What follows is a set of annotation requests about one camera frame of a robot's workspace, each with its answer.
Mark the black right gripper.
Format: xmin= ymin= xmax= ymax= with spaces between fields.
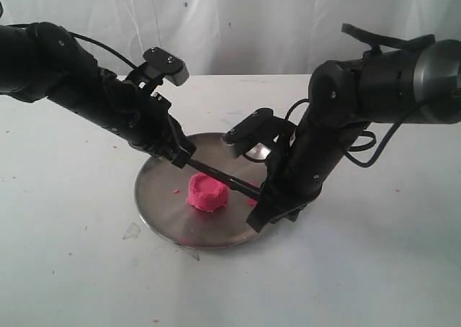
xmin=246 ymin=105 xmax=360 ymax=232

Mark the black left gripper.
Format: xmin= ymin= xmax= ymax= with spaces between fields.
xmin=101 ymin=68 xmax=196 ymax=169

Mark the black handled tool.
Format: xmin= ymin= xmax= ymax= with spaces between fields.
xmin=187 ymin=158 xmax=260 ymax=200

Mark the pink play dough lump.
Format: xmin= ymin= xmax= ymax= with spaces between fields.
xmin=187 ymin=172 xmax=228 ymax=212

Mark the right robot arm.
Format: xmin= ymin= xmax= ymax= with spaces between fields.
xmin=247 ymin=40 xmax=460 ymax=231

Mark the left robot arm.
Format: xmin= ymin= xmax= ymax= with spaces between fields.
xmin=1 ymin=22 xmax=196 ymax=168

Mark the pink dough crumb right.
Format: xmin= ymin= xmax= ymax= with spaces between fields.
xmin=247 ymin=198 xmax=257 ymax=207

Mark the round steel plate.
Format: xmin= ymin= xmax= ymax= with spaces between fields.
xmin=135 ymin=133 xmax=266 ymax=248

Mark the clear tape scrap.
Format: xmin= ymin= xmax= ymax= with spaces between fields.
xmin=122 ymin=223 xmax=141 ymax=241

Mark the white backdrop curtain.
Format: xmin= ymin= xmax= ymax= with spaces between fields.
xmin=1 ymin=0 xmax=460 ymax=75

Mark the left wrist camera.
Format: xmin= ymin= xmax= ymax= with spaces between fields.
xmin=143 ymin=47 xmax=189 ymax=86

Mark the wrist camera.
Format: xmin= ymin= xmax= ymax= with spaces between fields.
xmin=222 ymin=107 xmax=285 ymax=158
xmin=143 ymin=47 xmax=189 ymax=86

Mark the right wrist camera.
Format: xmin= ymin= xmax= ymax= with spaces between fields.
xmin=222 ymin=107 xmax=285 ymax=158

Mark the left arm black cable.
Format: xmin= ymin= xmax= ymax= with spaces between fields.
xmin=68 ymin=31 xmax=141 ymax=76

